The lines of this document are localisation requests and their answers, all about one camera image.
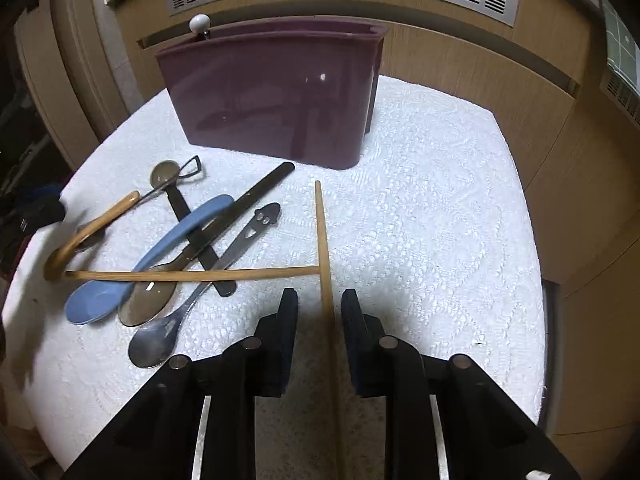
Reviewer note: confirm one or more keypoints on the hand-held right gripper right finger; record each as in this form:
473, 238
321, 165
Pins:
352, 342

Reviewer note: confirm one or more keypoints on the small grey vent grille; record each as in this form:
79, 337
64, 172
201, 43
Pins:
622, 95

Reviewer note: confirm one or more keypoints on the purple plastic utensil holder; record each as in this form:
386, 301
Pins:
270, 100

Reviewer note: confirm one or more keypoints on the small smoky translucent spoon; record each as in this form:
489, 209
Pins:
165, 174

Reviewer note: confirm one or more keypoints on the dark clutter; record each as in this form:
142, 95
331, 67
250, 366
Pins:
30, 215

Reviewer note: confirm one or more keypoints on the wooden chopstick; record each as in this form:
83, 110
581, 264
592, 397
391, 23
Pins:
324, 260
250, 273

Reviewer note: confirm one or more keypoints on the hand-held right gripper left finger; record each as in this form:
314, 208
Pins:
287, 342

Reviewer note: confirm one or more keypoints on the curved wooden spoon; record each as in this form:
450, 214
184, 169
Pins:
80, 232

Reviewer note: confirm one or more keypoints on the green checked cloth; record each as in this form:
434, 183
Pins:
622, 35

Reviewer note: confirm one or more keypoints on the blue plastic spoon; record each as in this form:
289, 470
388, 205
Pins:
92, 302

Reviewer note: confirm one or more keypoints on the large smoky translucent spoon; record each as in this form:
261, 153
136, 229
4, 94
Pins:
145, 306

